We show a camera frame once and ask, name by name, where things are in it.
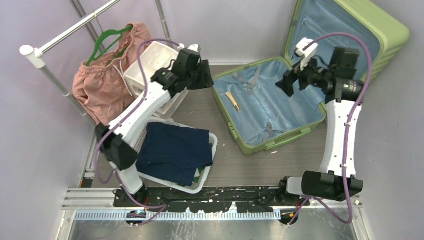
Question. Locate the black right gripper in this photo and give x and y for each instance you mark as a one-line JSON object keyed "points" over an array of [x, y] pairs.
{"points": [[286, 83]]}

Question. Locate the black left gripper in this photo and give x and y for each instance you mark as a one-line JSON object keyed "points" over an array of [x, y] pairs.
{"points": [[206, 81]]}

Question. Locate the white plastic drawer organizer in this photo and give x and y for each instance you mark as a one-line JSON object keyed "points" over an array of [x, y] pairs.
{"points": [[155, 57]]}

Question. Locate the green hard-shell suitcase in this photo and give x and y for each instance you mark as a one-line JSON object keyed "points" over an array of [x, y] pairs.
{"points": [[268, 117]]}

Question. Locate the navy blue garment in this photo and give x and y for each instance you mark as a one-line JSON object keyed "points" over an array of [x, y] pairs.
{"points": [[174, 153]]}

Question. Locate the white perforated plastic basket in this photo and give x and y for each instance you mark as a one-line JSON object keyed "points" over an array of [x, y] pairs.
{"points": [[195, 187]]}

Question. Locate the dark green garment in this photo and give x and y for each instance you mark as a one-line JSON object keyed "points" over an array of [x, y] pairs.
{"points": [[197, 177]]}

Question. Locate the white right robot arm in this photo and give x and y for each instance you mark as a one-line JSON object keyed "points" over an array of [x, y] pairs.
{"points": [[337, 174]]}

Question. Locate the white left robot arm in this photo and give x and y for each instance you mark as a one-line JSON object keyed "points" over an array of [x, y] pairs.
{"points": [[166, 73]]}

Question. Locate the beige cosmetic tube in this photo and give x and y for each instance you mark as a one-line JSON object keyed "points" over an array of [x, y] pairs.
{"points": [[233, 101]]}

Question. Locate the pink cloth garment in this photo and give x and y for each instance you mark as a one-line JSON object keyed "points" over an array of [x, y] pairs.
{"points": [[99, 87]]}

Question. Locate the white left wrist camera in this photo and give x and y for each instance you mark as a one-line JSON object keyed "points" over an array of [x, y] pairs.
{"points": [[193, 47]]}

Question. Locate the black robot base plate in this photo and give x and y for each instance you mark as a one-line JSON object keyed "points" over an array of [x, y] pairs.
{"points": [[247, 199]]}

